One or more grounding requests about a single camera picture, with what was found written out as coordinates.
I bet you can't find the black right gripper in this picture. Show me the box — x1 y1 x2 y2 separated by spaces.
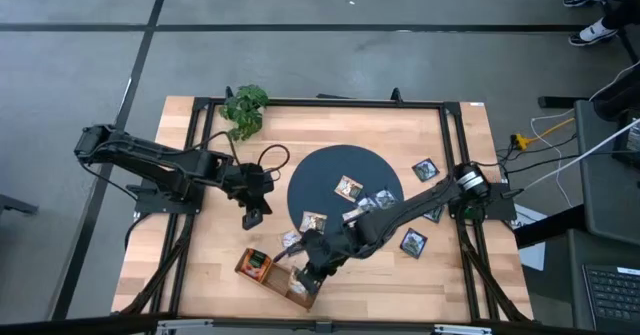
292 228 361 296

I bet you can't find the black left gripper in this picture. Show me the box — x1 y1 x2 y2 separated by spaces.
222 163 275 231

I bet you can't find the wooden tea organizer box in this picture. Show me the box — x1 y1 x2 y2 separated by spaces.
233 247 321 311

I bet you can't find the orange tea packet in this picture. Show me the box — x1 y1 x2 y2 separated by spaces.
237 248 274 282

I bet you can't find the round dark blue placemat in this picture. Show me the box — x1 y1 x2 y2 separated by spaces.
286 143 405 237

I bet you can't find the green potted plant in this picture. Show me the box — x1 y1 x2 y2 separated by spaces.
218 83 270 143

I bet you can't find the white paper sheet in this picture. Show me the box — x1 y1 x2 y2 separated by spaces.
512 203 547 272

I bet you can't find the black floor stand foot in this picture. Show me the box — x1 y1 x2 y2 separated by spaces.
0 192 40 216

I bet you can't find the black metal bar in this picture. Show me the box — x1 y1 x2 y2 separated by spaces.
513 204 586 250
538 95 591 110

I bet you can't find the grey laptop table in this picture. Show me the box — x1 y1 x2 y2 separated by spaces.
567 229 640 334

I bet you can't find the grey side table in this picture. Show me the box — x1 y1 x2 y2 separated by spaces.
572 99 640 246

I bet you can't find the black laptop keyboard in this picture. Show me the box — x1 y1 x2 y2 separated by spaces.
582 264 640 334

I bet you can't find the person's leg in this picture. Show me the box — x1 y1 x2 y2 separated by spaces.
602 0 640 31

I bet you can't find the black robot arm with cables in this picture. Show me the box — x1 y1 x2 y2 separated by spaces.
272 244 304 264

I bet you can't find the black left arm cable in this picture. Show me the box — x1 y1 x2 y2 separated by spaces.
199 130 292 181

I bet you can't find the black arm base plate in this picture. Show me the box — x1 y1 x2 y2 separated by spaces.
133 177 207 215
446 187 518 222

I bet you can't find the silver aluminium bracket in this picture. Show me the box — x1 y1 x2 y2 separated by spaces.
155 318 215 335
433 323 494 335

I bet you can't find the black aluminium table frame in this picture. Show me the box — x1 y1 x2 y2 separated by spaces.
112 87 534 326

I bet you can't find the yellow power cable plug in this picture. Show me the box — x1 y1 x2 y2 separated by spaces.
510 117 576 151

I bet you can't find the black power cable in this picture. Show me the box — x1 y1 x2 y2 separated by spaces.
492 134 640 176

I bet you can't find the thin white cable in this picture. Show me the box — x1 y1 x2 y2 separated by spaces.
529 62 640 210

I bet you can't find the thick white cable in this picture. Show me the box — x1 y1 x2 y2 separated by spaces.
522 118 640 190

